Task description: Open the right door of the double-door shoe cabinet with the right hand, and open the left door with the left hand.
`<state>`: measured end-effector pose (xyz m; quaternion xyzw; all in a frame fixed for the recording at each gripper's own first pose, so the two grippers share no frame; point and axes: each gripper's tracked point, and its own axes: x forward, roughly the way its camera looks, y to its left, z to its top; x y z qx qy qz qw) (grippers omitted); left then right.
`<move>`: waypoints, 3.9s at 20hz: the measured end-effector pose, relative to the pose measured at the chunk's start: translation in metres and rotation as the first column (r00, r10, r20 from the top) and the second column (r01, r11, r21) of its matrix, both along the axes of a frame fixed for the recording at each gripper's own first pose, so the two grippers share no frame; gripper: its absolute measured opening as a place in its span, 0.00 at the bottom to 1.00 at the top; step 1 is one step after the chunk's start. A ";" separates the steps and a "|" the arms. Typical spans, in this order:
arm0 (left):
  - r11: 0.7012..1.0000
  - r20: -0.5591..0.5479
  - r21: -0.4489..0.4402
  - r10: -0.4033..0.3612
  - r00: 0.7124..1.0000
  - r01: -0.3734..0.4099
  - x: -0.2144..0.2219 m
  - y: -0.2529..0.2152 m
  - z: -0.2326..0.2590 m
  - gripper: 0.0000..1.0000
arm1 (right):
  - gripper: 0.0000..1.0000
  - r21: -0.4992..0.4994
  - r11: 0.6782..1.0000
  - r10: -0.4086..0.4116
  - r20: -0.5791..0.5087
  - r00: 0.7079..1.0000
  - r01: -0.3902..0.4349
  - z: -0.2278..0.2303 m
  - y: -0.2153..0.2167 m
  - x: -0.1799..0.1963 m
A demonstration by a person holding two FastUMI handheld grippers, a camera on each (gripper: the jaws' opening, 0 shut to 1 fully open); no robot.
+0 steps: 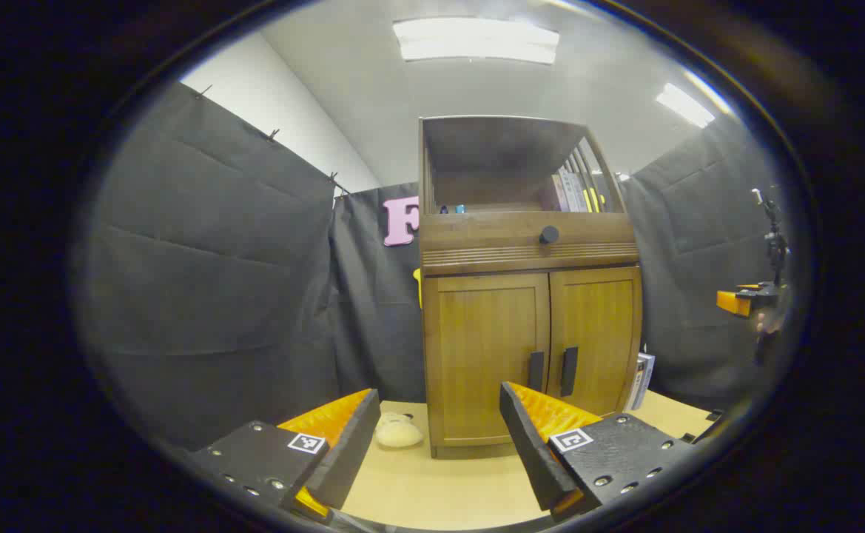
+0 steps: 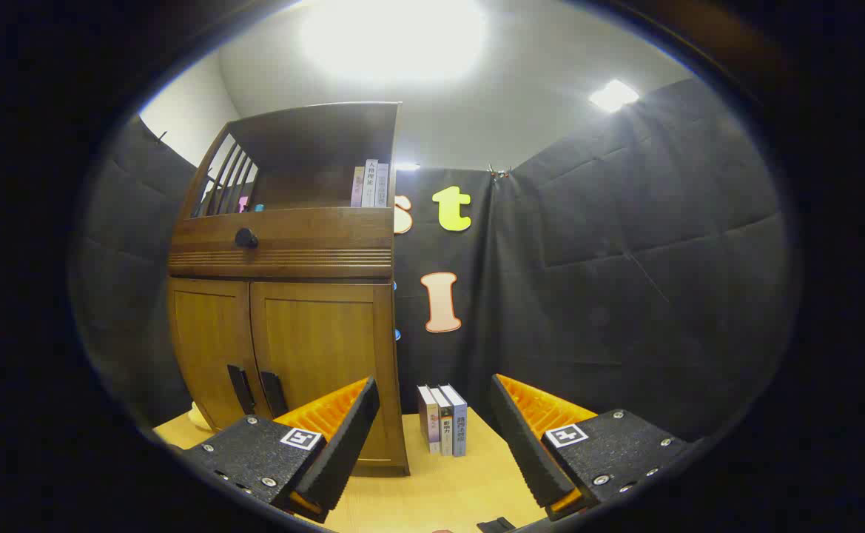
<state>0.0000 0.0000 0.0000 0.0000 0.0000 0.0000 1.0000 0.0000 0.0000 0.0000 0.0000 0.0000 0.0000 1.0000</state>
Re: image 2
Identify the blue-grey book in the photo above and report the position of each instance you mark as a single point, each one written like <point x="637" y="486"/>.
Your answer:
<point x="460" y="426"/>

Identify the cream and purple book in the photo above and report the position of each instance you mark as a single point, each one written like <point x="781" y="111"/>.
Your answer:
<point x="428" y="422"/>

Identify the white and orange book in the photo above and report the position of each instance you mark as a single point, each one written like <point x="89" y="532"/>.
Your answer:
<point x="445" y="429"/>

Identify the large ceiling light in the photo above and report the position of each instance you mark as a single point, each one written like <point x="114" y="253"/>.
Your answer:
<point x="395" y="37"/>

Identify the small ceiling light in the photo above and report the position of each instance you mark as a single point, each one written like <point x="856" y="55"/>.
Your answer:
<point x="613" y="96"/>

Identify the grey book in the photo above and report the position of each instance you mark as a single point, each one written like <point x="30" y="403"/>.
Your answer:
<point x="382" y="185"/>

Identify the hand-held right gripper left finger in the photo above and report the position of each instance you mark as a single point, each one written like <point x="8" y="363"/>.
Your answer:
<point x="343" y="444"/>

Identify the black backdrop cloth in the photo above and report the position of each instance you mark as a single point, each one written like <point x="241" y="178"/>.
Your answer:
<point x="624" y="259"/>

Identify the wooden drawer with black knob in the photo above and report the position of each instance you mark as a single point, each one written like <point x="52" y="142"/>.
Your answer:
<point x="314" y="237"/>

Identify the wooden shoe cabinet door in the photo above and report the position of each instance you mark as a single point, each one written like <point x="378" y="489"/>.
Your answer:
<point x="321" y="333"/>
<point x="206" y="333"/>

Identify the pale pink book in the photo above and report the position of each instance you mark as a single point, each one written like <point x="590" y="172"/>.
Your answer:
<point x="357" y="189"/>

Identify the wooden double-door shoe cabinet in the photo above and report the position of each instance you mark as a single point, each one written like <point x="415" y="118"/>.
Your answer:
<point x="314" y="141"/>

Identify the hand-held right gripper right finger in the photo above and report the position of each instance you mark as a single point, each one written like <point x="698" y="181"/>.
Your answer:
<point x="524" y="444"/>

